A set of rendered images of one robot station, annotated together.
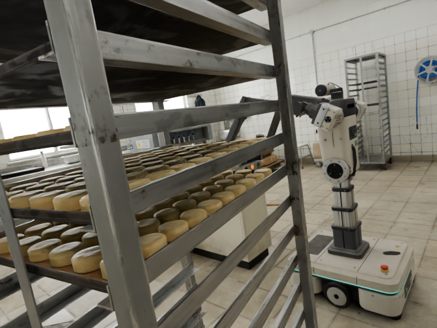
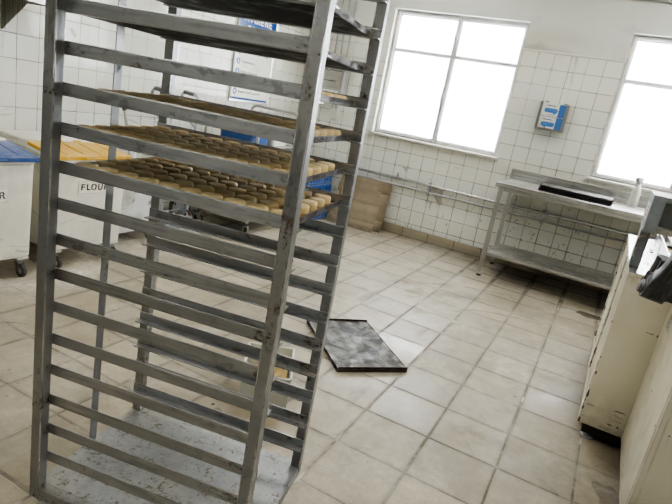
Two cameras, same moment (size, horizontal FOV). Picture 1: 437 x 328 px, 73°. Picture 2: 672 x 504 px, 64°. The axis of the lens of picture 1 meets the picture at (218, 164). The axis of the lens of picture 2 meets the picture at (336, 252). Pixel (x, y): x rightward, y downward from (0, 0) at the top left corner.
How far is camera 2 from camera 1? 1.41 m
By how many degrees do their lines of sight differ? 70
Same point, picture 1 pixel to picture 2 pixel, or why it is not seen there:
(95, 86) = (47, 68)
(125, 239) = (44, 137)
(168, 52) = (118, 55)
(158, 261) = (76, 169)
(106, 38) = (78, 46)
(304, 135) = not seen: outside the picture
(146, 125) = (89, 96)
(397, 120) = not seen: outside the picture
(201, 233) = (112, 180)
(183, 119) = (118, 101)
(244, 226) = (650, 459)
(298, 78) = not seen: outside the picture
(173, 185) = (98, 137)
